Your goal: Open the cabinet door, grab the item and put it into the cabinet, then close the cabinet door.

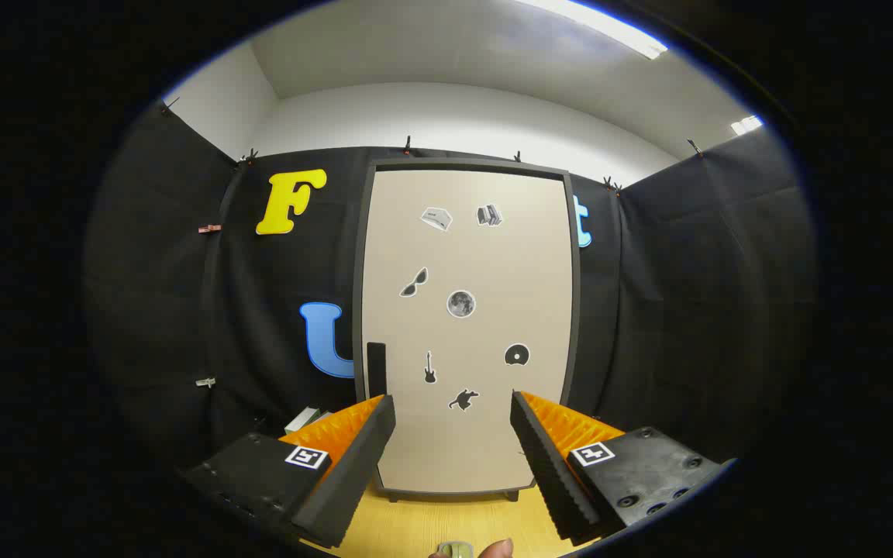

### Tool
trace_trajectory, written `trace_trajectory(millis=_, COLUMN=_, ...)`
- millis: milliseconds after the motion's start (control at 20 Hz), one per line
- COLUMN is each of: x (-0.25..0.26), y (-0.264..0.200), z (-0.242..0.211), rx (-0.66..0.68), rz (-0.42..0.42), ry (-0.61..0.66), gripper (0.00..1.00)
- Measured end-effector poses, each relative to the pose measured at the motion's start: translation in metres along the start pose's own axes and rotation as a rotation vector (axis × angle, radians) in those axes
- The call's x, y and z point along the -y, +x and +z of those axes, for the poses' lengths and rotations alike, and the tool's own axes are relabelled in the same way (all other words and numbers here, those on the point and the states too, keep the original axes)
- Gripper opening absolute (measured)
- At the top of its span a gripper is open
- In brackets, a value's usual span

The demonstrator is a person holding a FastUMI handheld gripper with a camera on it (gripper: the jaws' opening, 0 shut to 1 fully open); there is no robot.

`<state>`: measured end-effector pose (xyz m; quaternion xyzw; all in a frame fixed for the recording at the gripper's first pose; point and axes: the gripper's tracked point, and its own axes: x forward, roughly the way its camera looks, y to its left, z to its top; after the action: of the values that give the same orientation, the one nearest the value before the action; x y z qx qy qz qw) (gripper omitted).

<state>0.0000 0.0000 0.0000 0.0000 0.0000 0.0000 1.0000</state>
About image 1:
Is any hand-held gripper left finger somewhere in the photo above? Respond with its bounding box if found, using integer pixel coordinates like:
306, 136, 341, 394
183, 394, 397, 549

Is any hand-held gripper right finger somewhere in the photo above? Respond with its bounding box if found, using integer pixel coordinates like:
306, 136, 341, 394
510, 390, 730, 543

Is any black door handle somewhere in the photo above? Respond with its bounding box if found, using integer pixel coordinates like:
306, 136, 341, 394
367, 342, 388, 400

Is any green book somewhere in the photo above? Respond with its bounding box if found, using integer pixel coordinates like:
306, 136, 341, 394
285, 407, 322, 436

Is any black backdrop cloth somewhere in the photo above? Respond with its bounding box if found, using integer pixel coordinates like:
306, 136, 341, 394
82, 101, 815, 497

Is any dark grey cabinet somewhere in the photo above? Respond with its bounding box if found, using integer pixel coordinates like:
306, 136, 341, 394
352, 159, 581, 503

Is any row of black cloth clips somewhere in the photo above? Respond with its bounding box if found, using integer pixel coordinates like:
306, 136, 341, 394
161, 97, 703, 195

